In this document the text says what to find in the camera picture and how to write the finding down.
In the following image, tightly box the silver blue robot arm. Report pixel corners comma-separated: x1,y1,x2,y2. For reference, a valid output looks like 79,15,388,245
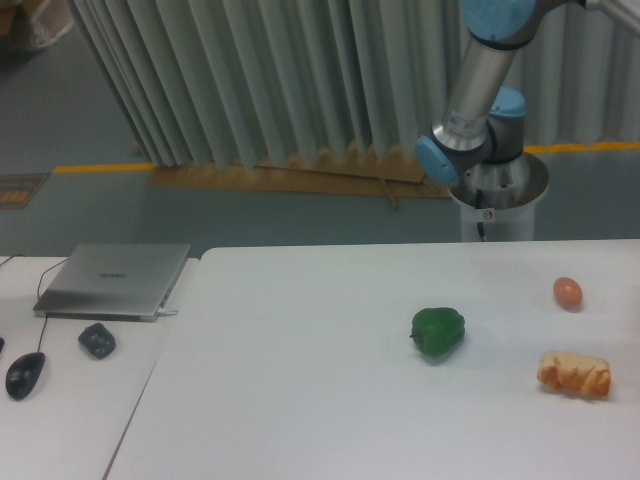
415,1,597,184

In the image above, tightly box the black mouse cable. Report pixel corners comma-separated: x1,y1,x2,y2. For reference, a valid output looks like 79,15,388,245
0,254,75,354

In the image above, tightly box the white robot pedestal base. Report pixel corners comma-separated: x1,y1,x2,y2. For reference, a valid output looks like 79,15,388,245
449,153,549,242

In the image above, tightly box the grey-green pleated curtain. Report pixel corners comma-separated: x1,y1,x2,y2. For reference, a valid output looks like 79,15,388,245
69,1,639,167

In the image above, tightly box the green bell pepper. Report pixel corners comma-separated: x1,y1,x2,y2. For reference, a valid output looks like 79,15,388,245
410,307,465,357

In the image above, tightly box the toy bread loaf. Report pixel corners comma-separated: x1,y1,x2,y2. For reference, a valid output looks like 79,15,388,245
537,351,611,398

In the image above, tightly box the plastic bag with boxes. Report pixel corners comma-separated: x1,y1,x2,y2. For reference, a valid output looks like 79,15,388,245
1,0,74,54

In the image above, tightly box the aluminium frame bar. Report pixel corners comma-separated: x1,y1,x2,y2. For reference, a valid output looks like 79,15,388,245
585,0,640,34

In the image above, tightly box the silver closed laptop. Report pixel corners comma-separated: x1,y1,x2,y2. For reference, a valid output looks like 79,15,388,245
33,243,190,321

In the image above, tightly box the brown egg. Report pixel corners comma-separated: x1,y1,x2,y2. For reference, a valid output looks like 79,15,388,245
553,277,583,310

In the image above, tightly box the black computer mouse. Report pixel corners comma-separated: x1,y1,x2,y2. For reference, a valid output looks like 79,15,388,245
5,352,46,401

